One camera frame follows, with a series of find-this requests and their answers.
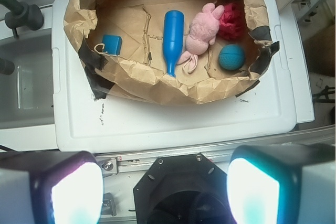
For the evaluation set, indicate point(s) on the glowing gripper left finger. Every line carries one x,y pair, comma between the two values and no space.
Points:
50,187

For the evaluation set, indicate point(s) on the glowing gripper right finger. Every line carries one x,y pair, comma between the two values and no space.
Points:
291,183

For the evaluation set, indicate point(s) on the blue rectangular block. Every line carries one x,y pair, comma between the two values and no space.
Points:
112,44

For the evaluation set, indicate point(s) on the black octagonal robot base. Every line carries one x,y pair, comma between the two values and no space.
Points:
182,190

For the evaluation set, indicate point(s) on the white plastic bin lid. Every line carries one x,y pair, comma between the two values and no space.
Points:
275,105

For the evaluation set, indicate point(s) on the teal rubber ball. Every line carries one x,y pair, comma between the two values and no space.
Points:
231,57

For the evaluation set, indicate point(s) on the red mesh sponge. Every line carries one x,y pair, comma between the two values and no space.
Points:
231,23

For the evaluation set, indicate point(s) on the pink plush bunny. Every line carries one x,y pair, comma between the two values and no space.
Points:
203,30

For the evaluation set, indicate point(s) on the crumpled brown paper bag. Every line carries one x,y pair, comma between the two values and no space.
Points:
139,71

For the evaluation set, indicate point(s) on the blue plastic bottle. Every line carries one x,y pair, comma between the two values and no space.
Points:
173,31

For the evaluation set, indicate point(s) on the aluminium extrusion rail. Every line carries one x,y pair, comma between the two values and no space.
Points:
123,162

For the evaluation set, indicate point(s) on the black clamp handle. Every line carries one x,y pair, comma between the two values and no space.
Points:
21,14

